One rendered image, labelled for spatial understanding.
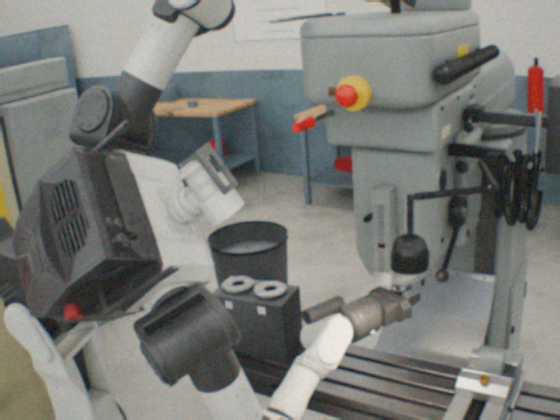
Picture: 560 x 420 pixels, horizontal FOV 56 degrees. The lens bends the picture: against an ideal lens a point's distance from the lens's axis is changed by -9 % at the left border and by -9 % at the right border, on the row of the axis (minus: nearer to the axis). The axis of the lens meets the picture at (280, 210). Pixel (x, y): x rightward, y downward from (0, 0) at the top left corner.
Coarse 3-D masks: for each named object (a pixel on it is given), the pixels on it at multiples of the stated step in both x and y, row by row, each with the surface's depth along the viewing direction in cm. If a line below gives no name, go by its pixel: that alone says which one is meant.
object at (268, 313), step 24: (216, 288) 160; (240, 288) 157; (264, 288) 156; (288, 288) 157; (240, 312) 155; (264, 312) 152; (288, 312) 153; (264, 336) 155; (288, 336) 154; (288, 360) 155
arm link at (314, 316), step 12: (336, 300) 124; (312, 312) 120; (324, 312) 121; (336, 312) 125; (348, 312) 122; (360, 312) 122; (312, 324) 124; (360, 324) 121; (312, 336) 121; (360, 336) 122
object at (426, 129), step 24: (456, 96) 112; (336, 120) 113; (360, 120) 110; (384, 120) 108; (408, 120) 105; (432, 120) 103; (456, 120) 113; (336, 144) 116; (360, 144) 112; (384, 144) 109; (408, 144) 107; (432, 144) 104
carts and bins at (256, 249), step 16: (240, 224) 357; (256, 224) 357; (272, 224) 352; (224, 240) 354; (240, 240) 359; (256, 240) 359; (272, 240) 356; (224, 256) 319; (240, 256) 315; (256, 256) 316; (272, 256) 321; (224, 272) 325; (240, 272) 320; (256, 272) 320; (272, 272) 324
